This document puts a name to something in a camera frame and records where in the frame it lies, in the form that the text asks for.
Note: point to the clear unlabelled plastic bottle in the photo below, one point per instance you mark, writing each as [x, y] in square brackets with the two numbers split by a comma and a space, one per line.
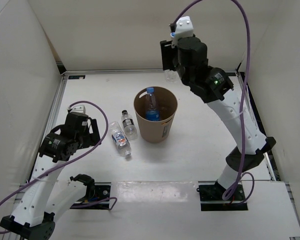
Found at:
[170, 76]

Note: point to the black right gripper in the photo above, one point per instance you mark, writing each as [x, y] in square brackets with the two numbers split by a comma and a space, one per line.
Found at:
[167, 53]

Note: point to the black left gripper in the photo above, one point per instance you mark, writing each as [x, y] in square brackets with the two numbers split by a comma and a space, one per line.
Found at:
[94, 137]

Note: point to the black label plastic bottle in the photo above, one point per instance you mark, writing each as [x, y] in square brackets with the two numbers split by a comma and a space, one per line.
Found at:
[129, 127]

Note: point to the aluminium table rail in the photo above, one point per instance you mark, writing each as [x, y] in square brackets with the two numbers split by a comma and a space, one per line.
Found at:
[55, 107]
[270, 159]

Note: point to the blue label water bottle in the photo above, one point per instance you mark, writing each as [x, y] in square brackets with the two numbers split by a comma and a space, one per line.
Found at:
[152, 112]

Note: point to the brown cylindrical waste bin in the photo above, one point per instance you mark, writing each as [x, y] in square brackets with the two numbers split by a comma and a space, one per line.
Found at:
[167, 105]

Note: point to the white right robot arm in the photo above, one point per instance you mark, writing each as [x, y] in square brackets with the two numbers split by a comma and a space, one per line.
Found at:
[217, 91]

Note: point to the aluminium right table rail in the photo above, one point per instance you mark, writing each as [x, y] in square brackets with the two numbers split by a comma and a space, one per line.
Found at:
[270, 159]

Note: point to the orange blue label bottle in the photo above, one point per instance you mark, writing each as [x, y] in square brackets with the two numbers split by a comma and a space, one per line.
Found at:
[120, 140]

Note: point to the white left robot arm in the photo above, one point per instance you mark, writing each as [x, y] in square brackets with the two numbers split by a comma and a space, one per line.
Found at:
[32, 219]

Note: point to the aluminium left table rail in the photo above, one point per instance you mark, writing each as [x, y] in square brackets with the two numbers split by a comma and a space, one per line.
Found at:
[55, 107]

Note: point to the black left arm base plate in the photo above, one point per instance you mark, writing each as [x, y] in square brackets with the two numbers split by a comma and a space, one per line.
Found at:
[102, 190]

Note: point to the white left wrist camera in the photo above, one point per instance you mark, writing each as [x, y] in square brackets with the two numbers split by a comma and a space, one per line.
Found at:
[77, 109]

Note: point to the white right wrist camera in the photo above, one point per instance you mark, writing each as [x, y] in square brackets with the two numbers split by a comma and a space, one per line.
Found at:
[182, 29]

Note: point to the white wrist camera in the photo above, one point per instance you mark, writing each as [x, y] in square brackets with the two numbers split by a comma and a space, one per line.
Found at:
[182, 29]
[77, 109]

